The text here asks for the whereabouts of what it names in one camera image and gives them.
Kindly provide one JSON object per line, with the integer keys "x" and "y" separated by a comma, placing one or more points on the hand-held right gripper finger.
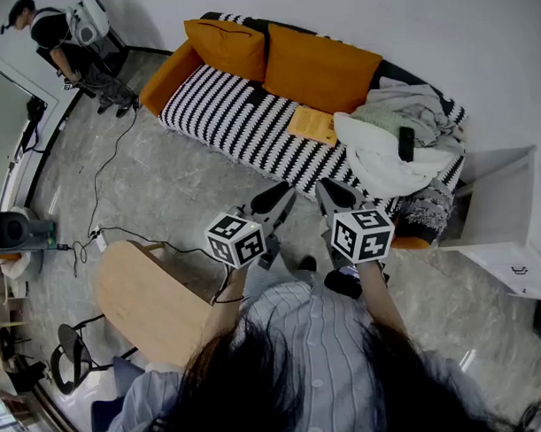
{"x": 343, "y": 195}
{"x": 325, "y": 200}

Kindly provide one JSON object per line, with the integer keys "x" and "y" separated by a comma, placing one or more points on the grey speckled cushion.
{"x": 425, "y": 214}

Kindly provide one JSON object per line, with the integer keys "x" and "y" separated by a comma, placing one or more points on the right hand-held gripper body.
{"x": 362, "y": 236}

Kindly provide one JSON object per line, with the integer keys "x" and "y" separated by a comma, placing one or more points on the black-and-white striped cushion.
{"x": 227, "y": 110}

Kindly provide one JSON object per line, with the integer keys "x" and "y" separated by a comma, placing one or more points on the orange sofa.
{"x": 168, "y": 77}

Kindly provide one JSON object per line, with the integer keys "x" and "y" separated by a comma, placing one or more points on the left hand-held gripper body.
{"x": 236, "y": 243}

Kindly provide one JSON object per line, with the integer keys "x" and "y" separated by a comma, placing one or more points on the person's black shoe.
{"x": 307, "y": 263}

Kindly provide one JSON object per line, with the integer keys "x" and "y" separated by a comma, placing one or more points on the person's grey jeans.
{"x": 272, "y": 272}

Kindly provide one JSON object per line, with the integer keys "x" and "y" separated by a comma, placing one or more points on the orange zippered cushion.
{"x": 229, "y": 48}

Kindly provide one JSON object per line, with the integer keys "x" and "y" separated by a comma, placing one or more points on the white power strip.
{"x": 99, "y": 239}

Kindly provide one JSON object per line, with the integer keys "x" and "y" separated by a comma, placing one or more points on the black round appliance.
{"x": 12, "y": 229}

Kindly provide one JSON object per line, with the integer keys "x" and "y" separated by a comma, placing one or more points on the large orange cushion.
{"x": 318, "y": 71}

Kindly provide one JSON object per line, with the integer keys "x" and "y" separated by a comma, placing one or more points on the person's right forearm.
{"x": 380, "y": 300}

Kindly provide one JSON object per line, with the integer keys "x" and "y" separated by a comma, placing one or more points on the black wrist band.
{"x": 229, "y": 299}

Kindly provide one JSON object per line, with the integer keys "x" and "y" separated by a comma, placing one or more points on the person's left forearm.
{"x": 225, "y": 309}

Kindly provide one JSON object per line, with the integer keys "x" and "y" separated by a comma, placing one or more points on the black hanging bag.
{"x": 36, "y": 108}

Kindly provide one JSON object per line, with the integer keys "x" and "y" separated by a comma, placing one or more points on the black mesh chair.
{"x": 73, "y": 346}

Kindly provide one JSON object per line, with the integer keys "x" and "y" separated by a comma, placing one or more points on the wooden coffee table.
{"x": 145, "y": 299}

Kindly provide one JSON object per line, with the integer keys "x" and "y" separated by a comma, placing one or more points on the person's striped blue shirt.
{"x": 319, "y": 342}

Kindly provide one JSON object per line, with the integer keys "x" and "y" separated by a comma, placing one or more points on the black waist pouch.
{"x": 344, "y": 285}

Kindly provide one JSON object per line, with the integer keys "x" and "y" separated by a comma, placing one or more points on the white fleece blanket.
{"x": 375, "y": 163}

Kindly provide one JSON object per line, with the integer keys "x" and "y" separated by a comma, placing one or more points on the white side cabinet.
{"x": 500, "y": 202}

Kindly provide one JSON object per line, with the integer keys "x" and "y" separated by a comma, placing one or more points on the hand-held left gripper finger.
{"x": 270, "y": 198}
{"x": 281, "y": 212}

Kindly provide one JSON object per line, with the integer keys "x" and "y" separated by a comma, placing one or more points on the black remote control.
{"x": 406, "y": 144}

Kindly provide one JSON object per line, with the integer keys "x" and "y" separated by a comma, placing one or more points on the grey crumpled blanket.
{"x": 417, "y": 106}

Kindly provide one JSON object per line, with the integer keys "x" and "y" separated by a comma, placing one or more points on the green knitted cloth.
{"x": 378, "y": 116}

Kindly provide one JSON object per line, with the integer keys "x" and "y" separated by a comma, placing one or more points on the yellow book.
{"x": 312, "y": 125}

